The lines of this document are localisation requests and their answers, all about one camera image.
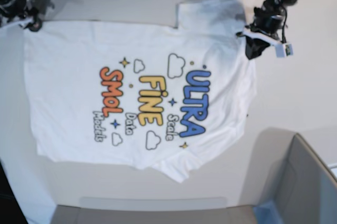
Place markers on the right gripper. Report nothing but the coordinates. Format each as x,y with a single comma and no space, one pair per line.
29,19

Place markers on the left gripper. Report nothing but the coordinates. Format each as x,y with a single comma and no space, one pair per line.
259,36

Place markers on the white printed t-shirt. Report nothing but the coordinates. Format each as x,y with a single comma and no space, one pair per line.
142,95

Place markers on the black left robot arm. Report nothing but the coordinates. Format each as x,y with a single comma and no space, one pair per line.
274,11

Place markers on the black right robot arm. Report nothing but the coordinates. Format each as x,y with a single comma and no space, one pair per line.
21,13

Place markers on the grey storage bin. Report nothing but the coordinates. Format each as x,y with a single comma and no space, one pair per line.
301,190

